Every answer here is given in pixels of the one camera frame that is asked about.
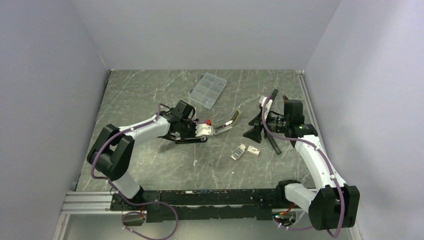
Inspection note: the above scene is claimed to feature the clear plastic organizer box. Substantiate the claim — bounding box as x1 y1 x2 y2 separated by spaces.
189 72 228 110

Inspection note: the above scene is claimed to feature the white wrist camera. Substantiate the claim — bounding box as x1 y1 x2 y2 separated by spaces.
258 95 274 114
195 119 214 137

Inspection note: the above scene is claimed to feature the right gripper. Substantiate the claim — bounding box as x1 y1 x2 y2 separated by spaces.
243 109 289 143

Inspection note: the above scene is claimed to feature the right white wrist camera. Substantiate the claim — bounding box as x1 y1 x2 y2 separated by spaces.
258 95 274 114

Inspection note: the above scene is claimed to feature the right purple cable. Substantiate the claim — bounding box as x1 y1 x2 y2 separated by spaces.
261 95 346 239

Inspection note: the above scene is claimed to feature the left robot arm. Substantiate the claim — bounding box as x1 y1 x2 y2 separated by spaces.
86 100 208 210

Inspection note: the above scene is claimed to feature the staple tray with staples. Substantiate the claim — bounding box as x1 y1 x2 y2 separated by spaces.
230 144 246 161

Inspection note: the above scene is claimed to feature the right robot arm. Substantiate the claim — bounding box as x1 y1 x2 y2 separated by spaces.
243 96 360 238

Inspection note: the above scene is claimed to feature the black rubber hose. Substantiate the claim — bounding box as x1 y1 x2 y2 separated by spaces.
264 88 283 156

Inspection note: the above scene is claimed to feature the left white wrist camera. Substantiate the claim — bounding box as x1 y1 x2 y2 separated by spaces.
195 119 214 137

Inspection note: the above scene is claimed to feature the white staple box sleeve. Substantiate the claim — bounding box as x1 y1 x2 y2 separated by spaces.
247 145 260 156

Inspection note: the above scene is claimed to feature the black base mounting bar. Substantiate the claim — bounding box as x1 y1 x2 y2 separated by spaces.
110 188 299 223

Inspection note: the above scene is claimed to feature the aluminium extrusion rail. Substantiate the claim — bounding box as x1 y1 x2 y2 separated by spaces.
61 191 112 215

